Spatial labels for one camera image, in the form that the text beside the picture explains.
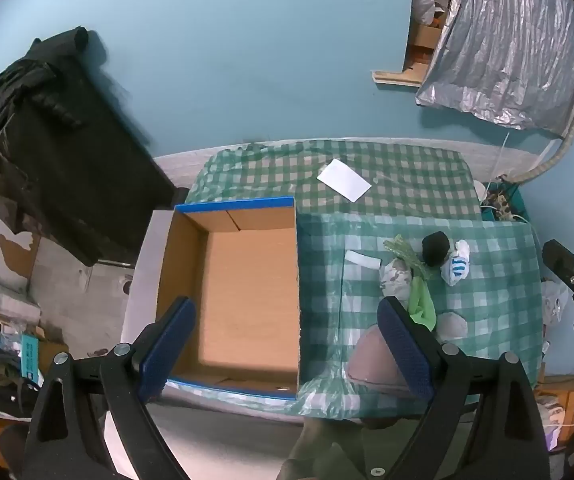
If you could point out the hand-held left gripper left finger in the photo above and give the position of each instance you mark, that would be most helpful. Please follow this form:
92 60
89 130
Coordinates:
167 345

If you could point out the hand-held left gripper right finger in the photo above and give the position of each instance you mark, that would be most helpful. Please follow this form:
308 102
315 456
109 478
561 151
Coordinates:
407 350

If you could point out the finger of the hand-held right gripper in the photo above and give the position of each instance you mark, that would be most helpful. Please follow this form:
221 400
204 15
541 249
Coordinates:
564 262

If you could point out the dusty pink cloth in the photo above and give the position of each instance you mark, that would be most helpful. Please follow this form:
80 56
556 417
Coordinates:
369 360

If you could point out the light green cloth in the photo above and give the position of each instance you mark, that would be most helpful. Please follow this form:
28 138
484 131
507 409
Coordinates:
422 305

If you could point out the pale grey cloth ball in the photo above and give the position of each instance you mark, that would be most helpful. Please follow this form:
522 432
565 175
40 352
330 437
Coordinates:
451 326

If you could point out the grey patterned cloth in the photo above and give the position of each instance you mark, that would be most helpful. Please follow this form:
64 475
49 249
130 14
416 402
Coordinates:
395 280

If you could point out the cardboard box with blue rim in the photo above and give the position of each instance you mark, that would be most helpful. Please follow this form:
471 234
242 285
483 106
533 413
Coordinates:
247 300

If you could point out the white blue striped sock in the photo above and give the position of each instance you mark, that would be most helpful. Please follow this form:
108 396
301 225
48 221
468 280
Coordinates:
454 269

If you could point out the green scouring pad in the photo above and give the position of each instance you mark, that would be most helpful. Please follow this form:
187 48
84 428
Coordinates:
401 249

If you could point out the white cloth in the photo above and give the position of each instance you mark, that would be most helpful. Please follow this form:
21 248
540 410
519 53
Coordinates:
362 259

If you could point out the black sock ball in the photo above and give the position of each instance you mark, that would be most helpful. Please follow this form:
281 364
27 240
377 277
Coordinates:
435 248

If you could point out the white plastic bag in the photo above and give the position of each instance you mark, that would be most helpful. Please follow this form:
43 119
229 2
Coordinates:
554 302

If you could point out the teal basket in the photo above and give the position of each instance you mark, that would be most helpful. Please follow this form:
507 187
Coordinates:
509 207

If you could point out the pale green checkered plastic tablecloth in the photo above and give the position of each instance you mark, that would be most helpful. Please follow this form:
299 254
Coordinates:
487 280

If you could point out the orange wooden cabinet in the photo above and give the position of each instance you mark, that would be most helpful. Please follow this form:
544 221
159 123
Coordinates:
567 400

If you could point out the teal packet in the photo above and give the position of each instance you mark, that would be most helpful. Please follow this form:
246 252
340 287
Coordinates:
30 360

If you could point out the dark green checkered tablecloth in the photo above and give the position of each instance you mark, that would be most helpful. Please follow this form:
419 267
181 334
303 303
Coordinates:
417 185

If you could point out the white paper card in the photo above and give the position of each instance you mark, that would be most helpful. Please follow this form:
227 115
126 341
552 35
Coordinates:
343 180

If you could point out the silver tarp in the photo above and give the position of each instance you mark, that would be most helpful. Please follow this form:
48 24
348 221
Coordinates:
507 45

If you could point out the black cloth cover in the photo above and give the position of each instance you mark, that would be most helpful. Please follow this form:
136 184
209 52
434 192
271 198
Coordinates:
57 150

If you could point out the wooden plank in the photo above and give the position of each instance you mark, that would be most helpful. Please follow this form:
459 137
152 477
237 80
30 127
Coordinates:
394 77

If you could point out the brown cardboard carton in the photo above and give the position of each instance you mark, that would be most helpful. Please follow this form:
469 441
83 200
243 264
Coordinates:
423 42

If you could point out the crumpled white bag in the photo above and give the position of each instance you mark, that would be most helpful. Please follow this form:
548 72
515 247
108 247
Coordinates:
424 6

